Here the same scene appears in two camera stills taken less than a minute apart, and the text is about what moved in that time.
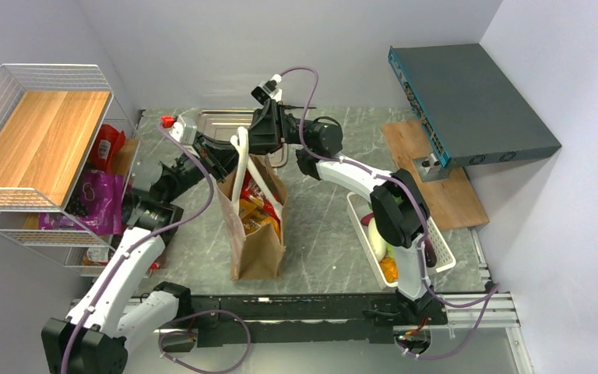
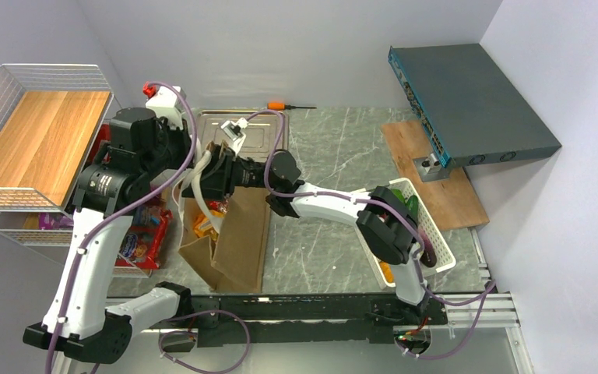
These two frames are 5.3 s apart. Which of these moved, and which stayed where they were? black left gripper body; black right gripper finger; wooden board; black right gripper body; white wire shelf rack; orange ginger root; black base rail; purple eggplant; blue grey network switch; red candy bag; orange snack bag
Moved: red candy bag; black right gripper body; black left gripper body; orange snack bag; black right gripper finger
Stayed: black base rail; white wire shelf rack; blue grey network switch; purple eggplant; wooden board; orange ginger root
